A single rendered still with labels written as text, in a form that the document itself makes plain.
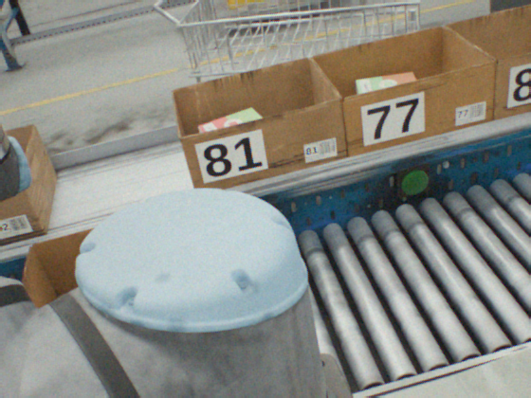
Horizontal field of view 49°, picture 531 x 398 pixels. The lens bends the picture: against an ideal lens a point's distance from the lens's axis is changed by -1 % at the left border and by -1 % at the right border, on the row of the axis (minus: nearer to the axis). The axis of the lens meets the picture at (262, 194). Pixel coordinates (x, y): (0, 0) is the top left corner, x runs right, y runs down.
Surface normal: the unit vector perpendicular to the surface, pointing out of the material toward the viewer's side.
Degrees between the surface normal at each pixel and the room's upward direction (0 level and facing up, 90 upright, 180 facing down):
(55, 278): 90
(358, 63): 90
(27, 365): 10
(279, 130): 90
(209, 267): 7
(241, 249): 7
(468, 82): 90
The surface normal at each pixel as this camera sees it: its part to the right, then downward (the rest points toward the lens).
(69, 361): 0.06, -0.65
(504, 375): -0.17, -0.80
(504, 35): 0.19, 0.52
